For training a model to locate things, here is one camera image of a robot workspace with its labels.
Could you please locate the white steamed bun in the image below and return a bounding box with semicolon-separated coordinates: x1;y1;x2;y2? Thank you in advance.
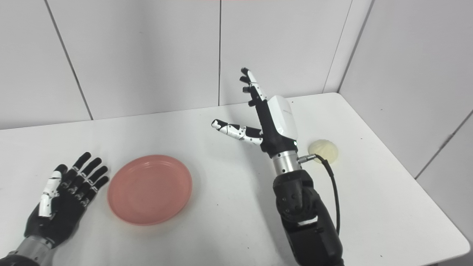
308;139;341;164

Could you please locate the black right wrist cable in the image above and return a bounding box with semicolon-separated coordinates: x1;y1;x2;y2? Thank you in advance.
298;154;341;235

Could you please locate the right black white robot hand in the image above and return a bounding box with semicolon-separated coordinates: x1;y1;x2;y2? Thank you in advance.
211;67;299;158

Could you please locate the pink round plate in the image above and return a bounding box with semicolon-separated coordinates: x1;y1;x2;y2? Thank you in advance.
107;154;193;226

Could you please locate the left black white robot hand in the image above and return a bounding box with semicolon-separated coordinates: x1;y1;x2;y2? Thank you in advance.
24;151;110;249

